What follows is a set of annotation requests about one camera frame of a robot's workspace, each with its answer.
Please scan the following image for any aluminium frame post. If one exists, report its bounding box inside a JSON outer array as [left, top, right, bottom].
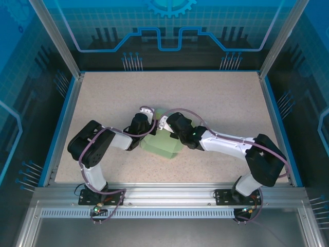
[[28, 0, 86, 79], [258, 0, 311, 79]]

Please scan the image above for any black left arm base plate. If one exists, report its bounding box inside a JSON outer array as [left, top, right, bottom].
[[78, 188, 126, 206]]

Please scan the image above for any aluminium mounting rail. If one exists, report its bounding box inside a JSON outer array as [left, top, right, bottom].
[[33, 182, 308, 206]]

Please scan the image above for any brass cable connector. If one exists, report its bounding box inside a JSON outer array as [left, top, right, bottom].
[[240, 205, 259, 215], [92, 202, 108, 216]]

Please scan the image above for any light green paper box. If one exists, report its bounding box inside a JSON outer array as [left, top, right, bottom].
[[140, 108, 205, 161]]

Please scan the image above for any slotted grey cable duct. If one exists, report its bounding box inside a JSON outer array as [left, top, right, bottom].
[[40, 207, 237, 220]]

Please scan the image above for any aluminium table side rail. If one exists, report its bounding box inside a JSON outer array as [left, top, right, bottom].
[[258, 72, 305, 187], [38, 72, 86, 187]]

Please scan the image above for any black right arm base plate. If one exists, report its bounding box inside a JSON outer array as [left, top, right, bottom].
[[214, 189, 265, 206]]

